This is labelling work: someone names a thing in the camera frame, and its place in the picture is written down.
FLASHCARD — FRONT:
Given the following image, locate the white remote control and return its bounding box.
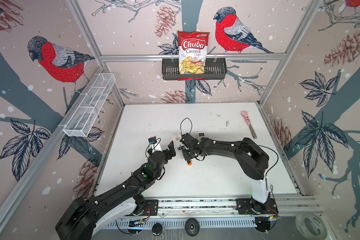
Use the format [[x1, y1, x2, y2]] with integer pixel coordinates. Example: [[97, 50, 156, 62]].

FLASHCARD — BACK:
[[197, 131, 206, 139], [173, 133, 182, 142]]

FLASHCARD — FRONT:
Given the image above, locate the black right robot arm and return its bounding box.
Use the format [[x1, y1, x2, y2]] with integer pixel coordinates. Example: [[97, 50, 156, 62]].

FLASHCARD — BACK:
[[180, 133, 271, 212]]

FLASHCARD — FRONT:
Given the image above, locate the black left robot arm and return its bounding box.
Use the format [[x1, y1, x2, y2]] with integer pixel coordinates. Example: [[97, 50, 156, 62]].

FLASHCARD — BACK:
[[55, 141, 176, 240]]

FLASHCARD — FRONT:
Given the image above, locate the black round cap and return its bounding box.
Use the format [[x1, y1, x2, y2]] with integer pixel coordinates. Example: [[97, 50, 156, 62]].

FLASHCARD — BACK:
[[152, 223, 164, 237]]

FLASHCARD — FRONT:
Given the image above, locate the black round speaker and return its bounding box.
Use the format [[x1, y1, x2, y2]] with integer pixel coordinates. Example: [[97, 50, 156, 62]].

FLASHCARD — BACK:
[[185, 218, 200, 237]]

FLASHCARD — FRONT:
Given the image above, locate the Chuba cassava chips bag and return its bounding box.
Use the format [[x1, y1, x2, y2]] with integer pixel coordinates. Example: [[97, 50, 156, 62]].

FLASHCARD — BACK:
[[178, 31, 210, 74]]

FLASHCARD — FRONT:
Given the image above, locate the clear tape roll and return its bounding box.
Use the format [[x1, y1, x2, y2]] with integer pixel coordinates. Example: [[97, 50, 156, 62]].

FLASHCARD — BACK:
[[295, 213, 328, 240]]

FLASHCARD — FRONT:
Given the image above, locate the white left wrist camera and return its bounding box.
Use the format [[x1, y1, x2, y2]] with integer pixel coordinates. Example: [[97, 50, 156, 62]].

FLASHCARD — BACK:
[[148, 136, 162, 153]]

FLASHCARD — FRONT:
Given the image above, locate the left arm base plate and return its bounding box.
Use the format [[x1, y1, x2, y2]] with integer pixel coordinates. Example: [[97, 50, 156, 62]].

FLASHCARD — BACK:
[[132, 200, 159, 217]]

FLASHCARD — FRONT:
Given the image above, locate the pink handled knife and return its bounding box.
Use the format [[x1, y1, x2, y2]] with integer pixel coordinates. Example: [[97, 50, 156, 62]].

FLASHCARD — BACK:
[[241, 111, 257, 139]]

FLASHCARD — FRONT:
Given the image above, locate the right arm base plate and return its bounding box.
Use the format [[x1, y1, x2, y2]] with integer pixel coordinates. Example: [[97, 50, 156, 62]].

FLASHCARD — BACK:
[[236, 198, 279, 215]]

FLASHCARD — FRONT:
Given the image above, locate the black wire basket shelf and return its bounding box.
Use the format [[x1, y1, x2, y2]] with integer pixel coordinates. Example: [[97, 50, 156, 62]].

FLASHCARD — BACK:
[[162, 58, 227, 81]]

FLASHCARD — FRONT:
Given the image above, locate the white mesh wall shelf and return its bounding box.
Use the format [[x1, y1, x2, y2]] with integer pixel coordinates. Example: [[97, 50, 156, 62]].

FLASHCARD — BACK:
[[63, 73, 116, 138]]

